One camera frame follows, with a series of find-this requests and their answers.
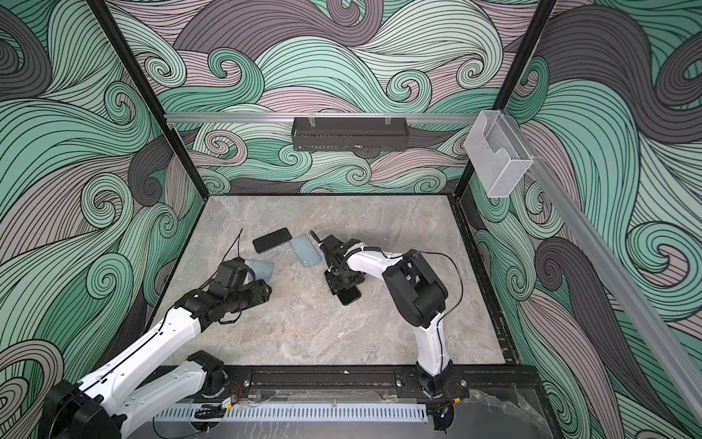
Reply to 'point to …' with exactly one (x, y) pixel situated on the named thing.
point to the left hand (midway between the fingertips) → (265, 289)
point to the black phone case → (348, 295)
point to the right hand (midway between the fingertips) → (344, 285)
